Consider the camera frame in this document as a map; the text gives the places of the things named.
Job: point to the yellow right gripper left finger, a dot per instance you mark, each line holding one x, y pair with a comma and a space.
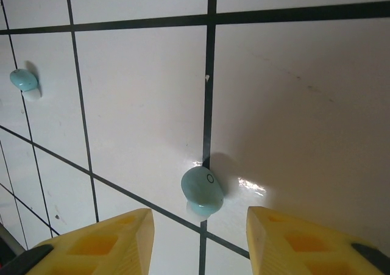
100, 247

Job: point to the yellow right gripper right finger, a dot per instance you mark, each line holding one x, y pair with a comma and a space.
304, 250

